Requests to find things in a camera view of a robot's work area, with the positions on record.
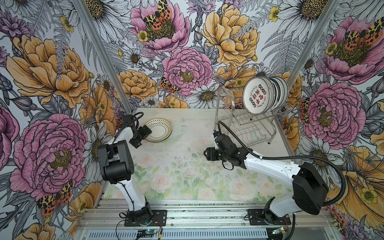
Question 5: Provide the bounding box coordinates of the yellow rim dotted plate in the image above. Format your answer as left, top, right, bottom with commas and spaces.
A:
145, 118, 173, 143

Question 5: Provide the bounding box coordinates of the left aluminium corner post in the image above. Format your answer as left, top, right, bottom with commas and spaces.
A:
74, 1, 133, 114

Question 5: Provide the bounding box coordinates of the chrome wire dish rack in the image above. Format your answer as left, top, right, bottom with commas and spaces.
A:
214, 87, 291, 147

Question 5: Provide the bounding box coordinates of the right aluminium corner post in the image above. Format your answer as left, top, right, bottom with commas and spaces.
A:
288, 0, 342, 90

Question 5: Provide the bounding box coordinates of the green rim printed plate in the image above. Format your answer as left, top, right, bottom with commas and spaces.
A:
243, 77, 274, 115

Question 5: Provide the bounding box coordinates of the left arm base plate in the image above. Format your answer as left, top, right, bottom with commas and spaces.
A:
124, 210, 168, 227

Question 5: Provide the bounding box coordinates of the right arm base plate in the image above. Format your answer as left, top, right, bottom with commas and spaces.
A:
246, 209, 291, 226

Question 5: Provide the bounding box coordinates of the small green circuit board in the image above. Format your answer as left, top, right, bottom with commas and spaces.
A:
136, 229, 155, 240

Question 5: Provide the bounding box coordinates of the black corrugated right cable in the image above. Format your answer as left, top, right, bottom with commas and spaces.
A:
216, 120, 347, 240

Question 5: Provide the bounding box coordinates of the aluminium mounting rail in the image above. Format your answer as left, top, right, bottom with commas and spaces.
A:
75, 199, 342, 240

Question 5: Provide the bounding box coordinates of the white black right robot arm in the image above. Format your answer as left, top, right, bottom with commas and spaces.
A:
204, 133, 329, 224

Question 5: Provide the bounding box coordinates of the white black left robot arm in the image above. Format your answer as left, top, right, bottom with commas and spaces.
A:
97, 112, 153, 225

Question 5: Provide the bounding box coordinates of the aluminium corner post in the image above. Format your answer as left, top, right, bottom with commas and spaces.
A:
74, 1, 133, 114
288, 0, 342, 90

